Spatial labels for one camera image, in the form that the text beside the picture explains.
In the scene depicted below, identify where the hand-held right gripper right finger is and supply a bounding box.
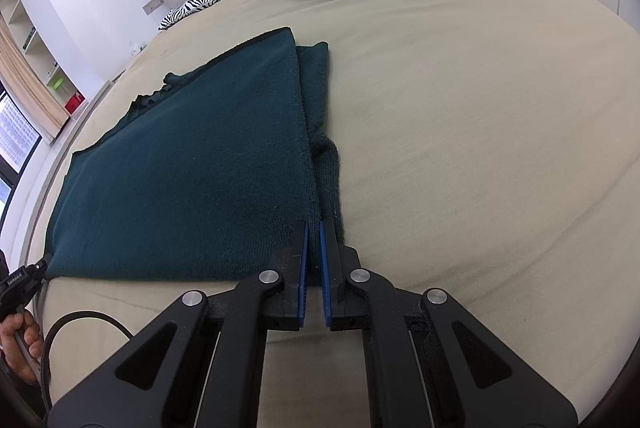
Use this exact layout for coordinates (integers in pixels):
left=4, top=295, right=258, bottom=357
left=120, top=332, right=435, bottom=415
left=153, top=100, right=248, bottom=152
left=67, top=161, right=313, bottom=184
left=318, top=219, right=581, bottom=428

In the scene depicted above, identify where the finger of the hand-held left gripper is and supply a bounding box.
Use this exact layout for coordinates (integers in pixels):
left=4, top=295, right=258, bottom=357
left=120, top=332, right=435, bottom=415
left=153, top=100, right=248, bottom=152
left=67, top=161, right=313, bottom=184
left=27, top=259, right=50, bottom=283

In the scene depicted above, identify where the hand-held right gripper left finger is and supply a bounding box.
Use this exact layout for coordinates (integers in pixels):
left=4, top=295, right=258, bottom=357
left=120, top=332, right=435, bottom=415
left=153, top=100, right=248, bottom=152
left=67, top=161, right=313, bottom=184
left=47, top=219, right=309, bottom=428

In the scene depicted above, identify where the dark green sweater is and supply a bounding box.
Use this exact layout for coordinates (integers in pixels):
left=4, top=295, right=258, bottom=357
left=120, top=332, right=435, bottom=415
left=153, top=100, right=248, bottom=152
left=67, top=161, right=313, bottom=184
left=44, top=27, right=347, bottom=285

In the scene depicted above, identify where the person's left hand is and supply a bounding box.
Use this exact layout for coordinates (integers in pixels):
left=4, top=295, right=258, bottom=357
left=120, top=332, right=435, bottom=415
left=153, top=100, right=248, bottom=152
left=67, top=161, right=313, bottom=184
left=0, top=311, right=46, bottom=383

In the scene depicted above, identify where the black framed window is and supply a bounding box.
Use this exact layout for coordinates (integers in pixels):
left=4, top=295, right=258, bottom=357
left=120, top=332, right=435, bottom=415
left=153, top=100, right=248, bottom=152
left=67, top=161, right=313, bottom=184
left=0, top=91, right=44, bottom=220

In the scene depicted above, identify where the beige curtain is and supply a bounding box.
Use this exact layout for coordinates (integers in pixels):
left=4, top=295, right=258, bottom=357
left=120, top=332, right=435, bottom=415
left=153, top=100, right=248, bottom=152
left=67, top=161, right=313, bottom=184
left=0, top=27, right=71, bottom=142

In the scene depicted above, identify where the bed with beige sheet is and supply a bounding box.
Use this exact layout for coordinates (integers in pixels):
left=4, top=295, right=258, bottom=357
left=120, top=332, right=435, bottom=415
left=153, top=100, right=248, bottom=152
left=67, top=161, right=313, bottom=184
left=30, top=0, right=640, bottom=428

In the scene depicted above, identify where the white shelf unit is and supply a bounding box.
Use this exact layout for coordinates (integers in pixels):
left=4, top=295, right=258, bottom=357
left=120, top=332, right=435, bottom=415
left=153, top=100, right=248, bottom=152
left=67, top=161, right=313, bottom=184
left=0, top=0, right=87, bottom=115

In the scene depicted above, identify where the black cable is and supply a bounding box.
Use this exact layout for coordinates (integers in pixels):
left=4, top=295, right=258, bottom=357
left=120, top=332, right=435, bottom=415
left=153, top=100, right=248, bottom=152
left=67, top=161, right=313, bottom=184
left=40, top=311, right=136, bottom=415

